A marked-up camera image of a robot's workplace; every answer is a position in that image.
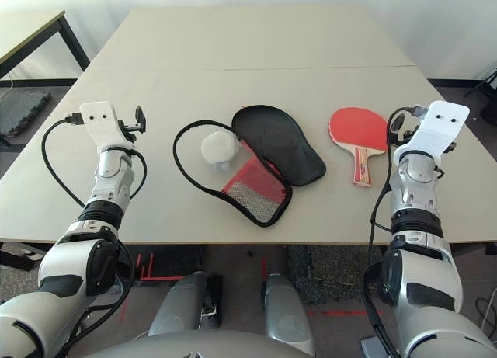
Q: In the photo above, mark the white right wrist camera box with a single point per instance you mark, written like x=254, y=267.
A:
x=435, y=133

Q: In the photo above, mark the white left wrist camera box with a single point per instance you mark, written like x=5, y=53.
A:
x=103, y=121

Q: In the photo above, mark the black foam floor mat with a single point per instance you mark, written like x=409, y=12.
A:
x=23, y=109

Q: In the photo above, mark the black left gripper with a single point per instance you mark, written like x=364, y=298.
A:
x=127, y=129

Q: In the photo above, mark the black and red paddle case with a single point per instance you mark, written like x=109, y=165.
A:
x=272, y=140

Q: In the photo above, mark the silver robot left leg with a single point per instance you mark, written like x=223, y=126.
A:
x=178, y=307

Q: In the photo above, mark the silver robot leg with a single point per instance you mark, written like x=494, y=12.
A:
x=178, y=307
x=287, y=311

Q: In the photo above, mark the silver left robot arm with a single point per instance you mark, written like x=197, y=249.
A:
x=112, y=179

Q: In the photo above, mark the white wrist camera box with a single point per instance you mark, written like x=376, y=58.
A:
x=103, y=121
x=435, y=133

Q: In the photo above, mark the black tripod stand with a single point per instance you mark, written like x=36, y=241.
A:
x=490, y=109

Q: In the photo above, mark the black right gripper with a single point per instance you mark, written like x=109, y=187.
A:
x=410, y=134

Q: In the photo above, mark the silver robot right leg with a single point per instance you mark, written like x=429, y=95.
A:
x=287, y=311

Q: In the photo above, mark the grey robot torso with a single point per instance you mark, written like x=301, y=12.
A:
x=194, y=346

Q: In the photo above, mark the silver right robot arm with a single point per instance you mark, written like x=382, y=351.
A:
x=419, y=179

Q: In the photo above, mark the red ping-pong paddle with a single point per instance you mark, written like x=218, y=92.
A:
x=357, y=129

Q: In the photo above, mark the black-framed side table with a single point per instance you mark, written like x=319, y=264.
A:
x=27, y=32

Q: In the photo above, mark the grey floor pedal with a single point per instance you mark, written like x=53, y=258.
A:
x=372, y=348

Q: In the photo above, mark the black stand post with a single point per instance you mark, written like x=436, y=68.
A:
x=211, y=299

